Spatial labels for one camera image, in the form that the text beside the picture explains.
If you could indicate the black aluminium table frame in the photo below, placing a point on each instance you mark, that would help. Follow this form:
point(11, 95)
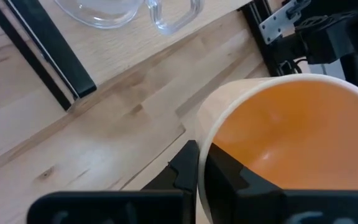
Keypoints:
point(259, 53)

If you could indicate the white mug with orange inside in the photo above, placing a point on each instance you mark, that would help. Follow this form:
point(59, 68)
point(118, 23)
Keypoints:
point(291, 130)

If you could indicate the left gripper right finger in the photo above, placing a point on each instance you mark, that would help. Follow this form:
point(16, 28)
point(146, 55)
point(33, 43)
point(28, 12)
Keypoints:
point(259, 205)

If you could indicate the clear glass mug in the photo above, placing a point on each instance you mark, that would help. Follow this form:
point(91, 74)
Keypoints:
point(104, 15)

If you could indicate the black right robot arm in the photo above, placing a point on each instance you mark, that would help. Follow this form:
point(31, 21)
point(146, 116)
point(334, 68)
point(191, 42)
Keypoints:
point(328, 40)

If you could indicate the wooden shelf with black legs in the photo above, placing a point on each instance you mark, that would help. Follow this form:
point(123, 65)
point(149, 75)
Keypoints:
point(120, 46)

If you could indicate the silver metal corner bracket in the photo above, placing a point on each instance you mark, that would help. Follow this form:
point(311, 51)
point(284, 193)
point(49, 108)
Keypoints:
point(278, 25)

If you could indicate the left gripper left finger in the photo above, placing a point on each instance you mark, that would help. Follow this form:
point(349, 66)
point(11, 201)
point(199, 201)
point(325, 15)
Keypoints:
point(135, 208)

